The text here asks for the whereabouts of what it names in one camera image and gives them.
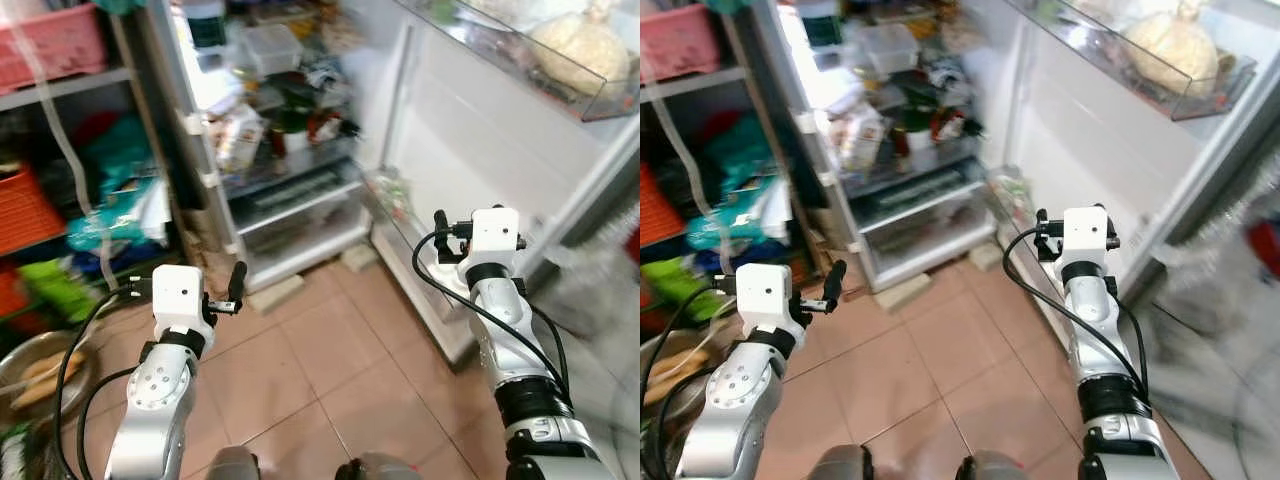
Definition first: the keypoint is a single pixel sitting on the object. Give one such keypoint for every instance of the grey right robot leg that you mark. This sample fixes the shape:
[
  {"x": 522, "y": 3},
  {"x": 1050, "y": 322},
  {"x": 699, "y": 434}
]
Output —
[
  {"x": 380, "y": 468},
  {"x": 992, "y": 468}
]

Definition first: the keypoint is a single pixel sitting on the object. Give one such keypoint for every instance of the teal printed rice sack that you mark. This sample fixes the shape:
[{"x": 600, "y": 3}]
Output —
[
  {"x": 745, "y": 222},
  {"x": 115, "y": 215}
]

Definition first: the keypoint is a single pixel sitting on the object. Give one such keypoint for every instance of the grey robot leg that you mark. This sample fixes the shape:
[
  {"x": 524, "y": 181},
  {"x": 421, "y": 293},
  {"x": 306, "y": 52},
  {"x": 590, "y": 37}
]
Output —
[
  {"x": 235, "y": 465},
  {"x": 838, "y": 465},
  {"x": 992, "y": 468},
  {"x": 380, "y": 468}
]

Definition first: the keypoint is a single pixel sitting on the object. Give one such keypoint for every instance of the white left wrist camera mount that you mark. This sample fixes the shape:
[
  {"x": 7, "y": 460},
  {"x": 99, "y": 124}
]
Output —
[
  {"x": 765, "y": 300},
  {"x": 180, "y": 300}
]

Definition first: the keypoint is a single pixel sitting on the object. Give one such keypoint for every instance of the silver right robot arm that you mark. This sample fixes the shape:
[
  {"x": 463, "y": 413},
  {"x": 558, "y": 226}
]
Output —
[
  {"x": 510, "y": 340},
  {"x": 1095, "y": 340}
]

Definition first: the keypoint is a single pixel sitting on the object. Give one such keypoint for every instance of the pale wooden block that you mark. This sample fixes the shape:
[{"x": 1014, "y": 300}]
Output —
[
  {"x": 275, "y": 293},
  {"x": 358, "y": 258},
  {"x": 982, "y": 256},
  {"x": 900, "y": 291}
]

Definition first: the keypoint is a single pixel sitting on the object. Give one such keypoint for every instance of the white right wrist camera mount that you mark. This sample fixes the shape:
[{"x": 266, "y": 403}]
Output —
[
  {"x": 1088, "y": 235},
  {"x": 495, "y": 235}
]

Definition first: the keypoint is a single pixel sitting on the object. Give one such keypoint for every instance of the grey metal shelf rack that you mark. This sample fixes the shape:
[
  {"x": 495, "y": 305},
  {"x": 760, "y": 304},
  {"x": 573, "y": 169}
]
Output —
[
  {"x": 700, "y": 78},
  {"x": 60, "y": 85}
]

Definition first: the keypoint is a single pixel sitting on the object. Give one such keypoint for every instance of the red cloth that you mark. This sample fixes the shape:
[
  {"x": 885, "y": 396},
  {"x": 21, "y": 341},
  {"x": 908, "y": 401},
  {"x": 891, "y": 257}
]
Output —
[
  {"x": 728, "y": 125},
  {"x": 95, "y": 130}
]

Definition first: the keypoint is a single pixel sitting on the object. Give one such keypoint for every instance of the white open fridge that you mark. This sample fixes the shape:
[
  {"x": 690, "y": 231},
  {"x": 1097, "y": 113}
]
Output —
[
  {"x": 300, "y": 245},
  {"x": 925, "y": 245}
]

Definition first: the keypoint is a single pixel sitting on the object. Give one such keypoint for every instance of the orange plastic crate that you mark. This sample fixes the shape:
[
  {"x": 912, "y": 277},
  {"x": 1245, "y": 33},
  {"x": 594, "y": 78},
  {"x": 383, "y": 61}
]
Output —
[
  {"x": 648, "y": 210},
  {"x": 25, "y": 210}
]

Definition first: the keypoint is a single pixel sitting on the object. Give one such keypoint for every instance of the red foil packet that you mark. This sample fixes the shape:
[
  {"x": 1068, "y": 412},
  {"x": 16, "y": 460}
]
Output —
[
  {"x": 948, "y": 126},
  {"x": 328, "y": 128}
]

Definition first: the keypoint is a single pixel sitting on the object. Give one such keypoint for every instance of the clear empty plastic container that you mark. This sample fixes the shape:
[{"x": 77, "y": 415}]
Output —
[
  {"x": 270, "y": 50},
  {"x": 888, "y": 50}
]

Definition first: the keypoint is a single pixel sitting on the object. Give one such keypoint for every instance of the pink plastic basket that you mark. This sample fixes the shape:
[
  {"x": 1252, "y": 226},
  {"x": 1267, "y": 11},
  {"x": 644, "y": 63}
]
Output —
[
  {"x": 685, "y": 42},
  {"x": 50, "y": 45}
]

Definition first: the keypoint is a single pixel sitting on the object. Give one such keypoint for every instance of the bright green plastic bag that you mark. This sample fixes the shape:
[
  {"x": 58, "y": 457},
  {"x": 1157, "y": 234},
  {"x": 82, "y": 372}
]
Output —
[
  {"x": 55, "y": 290},
  {"x": 690, "y": 290}
]

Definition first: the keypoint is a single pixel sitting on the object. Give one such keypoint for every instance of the tied bag of white grains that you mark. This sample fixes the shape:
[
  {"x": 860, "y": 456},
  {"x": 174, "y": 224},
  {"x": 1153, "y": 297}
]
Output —
[
  {"x": 1175, "y": 50},
  {"x": 585, "y": 50}
]

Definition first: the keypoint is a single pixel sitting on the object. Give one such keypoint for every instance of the grey left robot leg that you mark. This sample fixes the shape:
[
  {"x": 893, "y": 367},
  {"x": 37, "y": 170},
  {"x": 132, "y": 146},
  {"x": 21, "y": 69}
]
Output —
[
  {"x": 838, "y": 465},
  {"x": 235, "y": 465}
]

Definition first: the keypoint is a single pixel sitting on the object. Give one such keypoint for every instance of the teal plastic bag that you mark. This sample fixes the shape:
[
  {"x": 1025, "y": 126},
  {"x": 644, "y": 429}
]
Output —
[
  {"x": 745, "y": 165},
  {"x": 120, "y": 155}
]

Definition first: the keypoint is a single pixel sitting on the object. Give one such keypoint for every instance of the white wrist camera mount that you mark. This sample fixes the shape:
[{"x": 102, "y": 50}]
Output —
[
  {"x": 1088, "y": 235},
  {"x": 495, "y": 235},
  {"x": 180, "y": 300},
  {"x": 765, "y": 300}
]

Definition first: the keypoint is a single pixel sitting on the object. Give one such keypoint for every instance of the metal basin with food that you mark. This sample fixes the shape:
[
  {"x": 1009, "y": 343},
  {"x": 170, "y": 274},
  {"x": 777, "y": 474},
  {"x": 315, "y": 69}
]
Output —
[
  {"x": 40, "y": 375},
  {"x": 680, "y": 370}
]

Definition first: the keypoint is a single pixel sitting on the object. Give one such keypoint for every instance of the clear fridge crisper drawer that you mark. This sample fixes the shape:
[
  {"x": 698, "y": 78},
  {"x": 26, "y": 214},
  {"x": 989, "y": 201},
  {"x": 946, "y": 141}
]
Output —
[
  {"x": 300, "y": 195},
  {"x": 920, "y": 193}
]

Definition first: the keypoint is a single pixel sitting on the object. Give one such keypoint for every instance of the white fridge door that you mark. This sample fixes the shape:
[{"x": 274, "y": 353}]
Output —
[
  {"x": 1080, "y": 150},
  {"x": 470, "y": 150}
]

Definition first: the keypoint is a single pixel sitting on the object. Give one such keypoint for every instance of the white tub green lid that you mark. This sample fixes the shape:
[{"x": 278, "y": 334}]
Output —
[
  {"x": 912, "y": 136},
  {"x": 288, "y": 138}
]

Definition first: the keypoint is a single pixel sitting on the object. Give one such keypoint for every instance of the white printed drink carton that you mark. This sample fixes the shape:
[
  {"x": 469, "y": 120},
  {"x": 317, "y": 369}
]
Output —
[
  {"x": 858, "y": 140},
  {"x": 235, "y": 140}
]

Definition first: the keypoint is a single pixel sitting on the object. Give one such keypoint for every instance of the clear fridge door shelf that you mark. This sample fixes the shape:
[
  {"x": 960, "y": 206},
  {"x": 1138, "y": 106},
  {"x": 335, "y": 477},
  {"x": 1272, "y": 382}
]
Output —
[
  {"x": 392, "y": 200},
  {"x": 500, "y": 55},
  {"x": 1100, "y": 55},
  {"x": 1012, "y": 198}
]

